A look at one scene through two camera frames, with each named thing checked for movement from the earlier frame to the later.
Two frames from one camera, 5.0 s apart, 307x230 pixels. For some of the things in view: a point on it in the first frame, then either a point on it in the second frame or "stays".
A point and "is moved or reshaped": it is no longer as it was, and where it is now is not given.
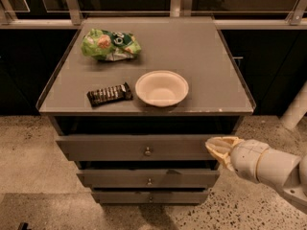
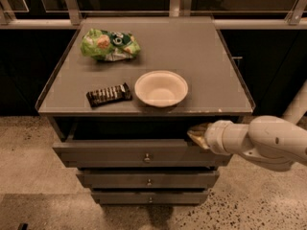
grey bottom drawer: (152, 197) stays
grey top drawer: (138, 148) is moved or reshaped
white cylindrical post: (296, 110) stays
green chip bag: (108, 45) stays
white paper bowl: (161, 88) stays
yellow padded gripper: (247, 159) to (215, 135)
